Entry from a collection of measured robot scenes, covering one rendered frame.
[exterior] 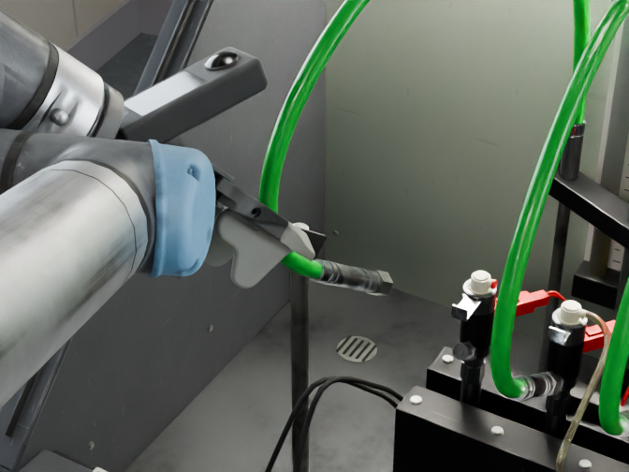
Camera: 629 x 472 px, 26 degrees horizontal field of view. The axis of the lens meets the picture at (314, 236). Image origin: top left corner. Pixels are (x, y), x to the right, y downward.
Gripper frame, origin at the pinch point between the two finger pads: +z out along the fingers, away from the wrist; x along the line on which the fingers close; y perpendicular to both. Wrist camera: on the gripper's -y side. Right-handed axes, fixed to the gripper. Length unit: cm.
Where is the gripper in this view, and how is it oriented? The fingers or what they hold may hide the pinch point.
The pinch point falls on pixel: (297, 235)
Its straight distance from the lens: 102.4
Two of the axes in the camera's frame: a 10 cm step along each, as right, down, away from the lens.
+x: 4.9, 3.1, -8.1
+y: -5.5, 8.4, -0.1
